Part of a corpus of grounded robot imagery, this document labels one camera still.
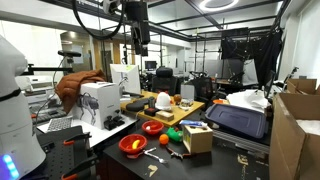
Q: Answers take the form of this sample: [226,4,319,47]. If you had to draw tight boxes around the black office chair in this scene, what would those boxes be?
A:
[151,67,178,96]

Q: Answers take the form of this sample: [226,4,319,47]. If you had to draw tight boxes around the black curtain backdrop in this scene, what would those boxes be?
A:
[221,30,283,86]

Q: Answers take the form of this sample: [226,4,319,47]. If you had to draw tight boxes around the white cloth pile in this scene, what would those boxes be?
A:
[227,89,270,113]

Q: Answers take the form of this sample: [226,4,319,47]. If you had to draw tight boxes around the tan tape patch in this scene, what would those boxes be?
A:
[148,165,158,177]

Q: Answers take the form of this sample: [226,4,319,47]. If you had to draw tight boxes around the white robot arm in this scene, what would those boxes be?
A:
[0,36,46,180]

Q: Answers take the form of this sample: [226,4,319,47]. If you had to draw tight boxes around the black massage gun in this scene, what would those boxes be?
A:
[126,97,153,112]

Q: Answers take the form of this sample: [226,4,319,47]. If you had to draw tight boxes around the yellow toy banana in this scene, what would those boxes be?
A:
[132,140,140,149]

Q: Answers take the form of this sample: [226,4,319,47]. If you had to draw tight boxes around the blue yellow packet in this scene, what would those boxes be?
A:
[179,120,207,128]

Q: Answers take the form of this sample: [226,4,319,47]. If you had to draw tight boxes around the small wooden block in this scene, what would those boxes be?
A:
[156,111,174,121]

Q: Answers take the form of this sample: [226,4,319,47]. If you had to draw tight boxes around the large cardboard box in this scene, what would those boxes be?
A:
[269,93,320,180]

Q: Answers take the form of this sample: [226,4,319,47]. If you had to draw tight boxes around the green toy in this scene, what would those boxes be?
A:
[166,127,183,142]

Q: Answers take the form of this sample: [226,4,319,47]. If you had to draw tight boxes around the brown puffer jacket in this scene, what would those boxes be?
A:
[55,70,106,113]

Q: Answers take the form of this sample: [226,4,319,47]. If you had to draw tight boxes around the black game controller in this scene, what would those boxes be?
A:
[104,116,124,130]

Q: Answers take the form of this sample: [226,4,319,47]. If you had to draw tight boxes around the orange toy basketball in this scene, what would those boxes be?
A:
[159,134,169,145]

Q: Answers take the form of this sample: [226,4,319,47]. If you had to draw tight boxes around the red bowl with banana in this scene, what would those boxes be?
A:
[118,134,148,154]

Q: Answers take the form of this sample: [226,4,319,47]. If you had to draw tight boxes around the black orange clamp upper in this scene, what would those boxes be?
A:
[63,132,92,146]

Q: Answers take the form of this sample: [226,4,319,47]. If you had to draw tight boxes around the orange handled pliers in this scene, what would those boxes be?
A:
[166,146,192,160]

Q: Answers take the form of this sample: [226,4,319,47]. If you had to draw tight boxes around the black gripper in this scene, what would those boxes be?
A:
[125,1,150,57]

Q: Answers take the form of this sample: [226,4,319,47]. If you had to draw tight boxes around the yellow wooden table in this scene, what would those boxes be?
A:
[120,101,205,127]

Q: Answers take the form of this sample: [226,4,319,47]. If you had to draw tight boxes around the silver fork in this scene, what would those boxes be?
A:
[144,152,168,164]

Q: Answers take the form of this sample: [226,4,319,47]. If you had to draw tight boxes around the blue plastic bin lid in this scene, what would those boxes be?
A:
[205,104,267,139]

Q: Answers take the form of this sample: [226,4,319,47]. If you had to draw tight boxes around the white helmet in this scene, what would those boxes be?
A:
[155,92,171,110]

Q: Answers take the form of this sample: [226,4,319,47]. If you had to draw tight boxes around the silver keyboard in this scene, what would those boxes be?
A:
[47,116,73,132]

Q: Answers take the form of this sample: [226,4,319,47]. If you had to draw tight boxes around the silver spoon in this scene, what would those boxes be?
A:
[127,147,156,159]

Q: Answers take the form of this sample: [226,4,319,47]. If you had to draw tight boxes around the red bowl with white ball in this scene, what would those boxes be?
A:
[142,120,164,135]

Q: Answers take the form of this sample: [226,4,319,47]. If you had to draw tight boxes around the black orange clamp lower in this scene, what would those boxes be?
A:
[61,155,98,180]

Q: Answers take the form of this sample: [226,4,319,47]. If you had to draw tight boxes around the white robot dog box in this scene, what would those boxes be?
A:
[71,82,120,129]

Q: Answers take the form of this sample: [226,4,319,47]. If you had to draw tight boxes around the black orange clamp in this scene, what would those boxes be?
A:
[63,132,92,146]
[61,155,98,180]

